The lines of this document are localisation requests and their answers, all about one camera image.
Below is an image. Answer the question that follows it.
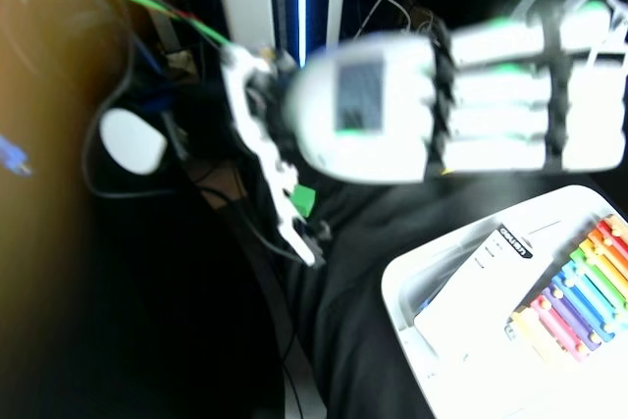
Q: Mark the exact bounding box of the blue plug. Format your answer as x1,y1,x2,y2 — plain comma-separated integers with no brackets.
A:
0,135,33,179

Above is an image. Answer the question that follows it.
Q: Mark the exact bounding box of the rainbow wooden hand piano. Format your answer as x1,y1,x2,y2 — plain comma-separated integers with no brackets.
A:
504,214,628,364

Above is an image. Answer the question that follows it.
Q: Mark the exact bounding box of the green block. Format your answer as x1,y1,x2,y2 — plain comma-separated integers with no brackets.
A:
288,183,316,219

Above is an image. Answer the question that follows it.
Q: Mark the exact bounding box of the white tray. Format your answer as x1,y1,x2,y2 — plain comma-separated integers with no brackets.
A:
381,184,628,419

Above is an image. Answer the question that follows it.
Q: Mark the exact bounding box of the black table cloth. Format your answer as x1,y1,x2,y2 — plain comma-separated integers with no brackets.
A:
87,163,628,419

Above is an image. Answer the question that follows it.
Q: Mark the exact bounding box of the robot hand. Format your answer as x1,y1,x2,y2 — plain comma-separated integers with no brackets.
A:
284,0,628,185

